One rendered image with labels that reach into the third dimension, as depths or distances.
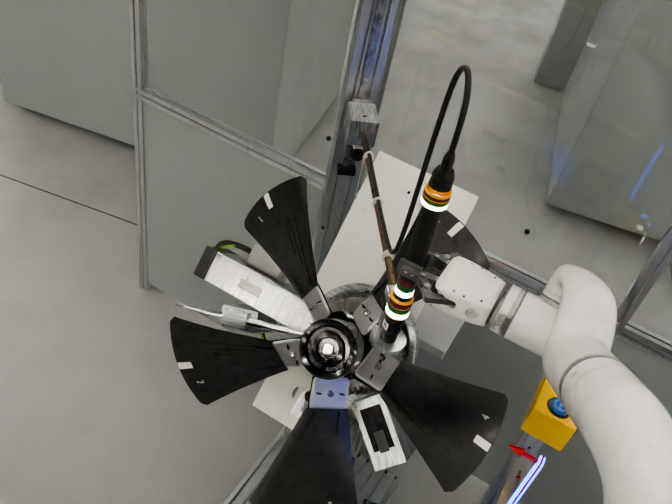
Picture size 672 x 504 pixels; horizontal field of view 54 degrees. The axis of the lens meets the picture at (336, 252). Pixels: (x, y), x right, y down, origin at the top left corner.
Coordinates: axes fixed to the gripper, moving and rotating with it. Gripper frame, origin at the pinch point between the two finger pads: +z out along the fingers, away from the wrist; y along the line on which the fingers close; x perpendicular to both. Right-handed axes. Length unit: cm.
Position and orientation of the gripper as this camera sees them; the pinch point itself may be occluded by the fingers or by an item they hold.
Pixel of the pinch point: (414, 262)
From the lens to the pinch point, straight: 114.0
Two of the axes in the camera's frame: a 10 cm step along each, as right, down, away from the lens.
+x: 1.7, -7.3, -6.7
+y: 4.9, -5.2, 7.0
